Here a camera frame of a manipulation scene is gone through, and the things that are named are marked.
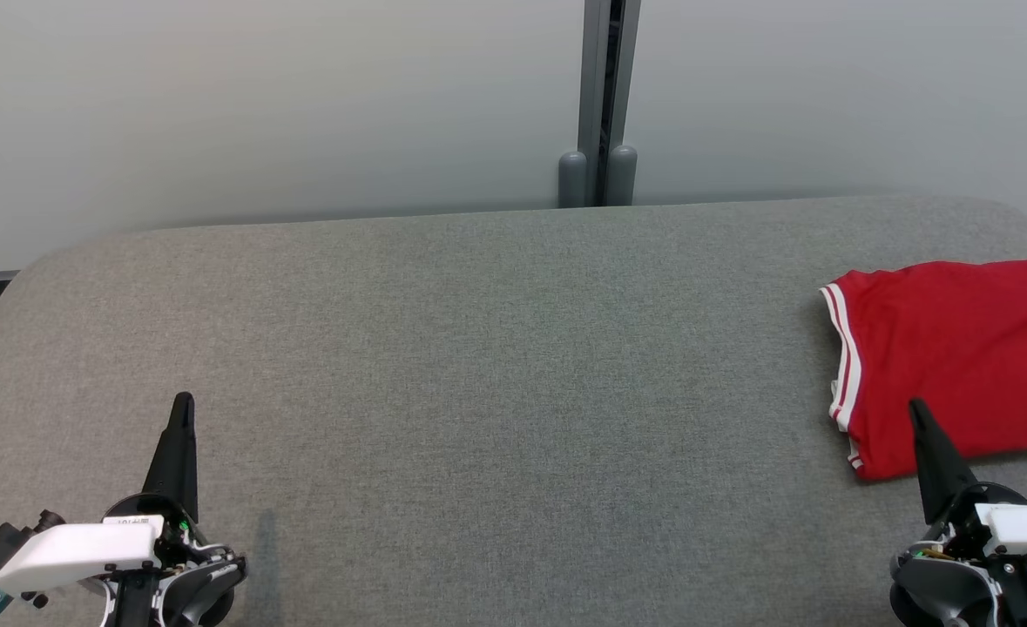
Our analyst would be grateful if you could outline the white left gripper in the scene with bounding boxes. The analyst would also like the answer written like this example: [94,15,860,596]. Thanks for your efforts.
[0,392,248,627]

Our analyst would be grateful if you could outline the grey cylindrical post bumper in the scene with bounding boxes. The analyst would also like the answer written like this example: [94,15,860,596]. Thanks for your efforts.
[558,152,588,208]
[607,145,638,206]

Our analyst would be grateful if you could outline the grey metal wall post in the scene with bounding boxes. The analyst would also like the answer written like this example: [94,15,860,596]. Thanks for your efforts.
[578,0,642,208]

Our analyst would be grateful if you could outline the red basketball jersey white sleeves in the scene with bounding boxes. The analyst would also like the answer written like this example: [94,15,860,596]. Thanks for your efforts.
[820,255,1027,482]

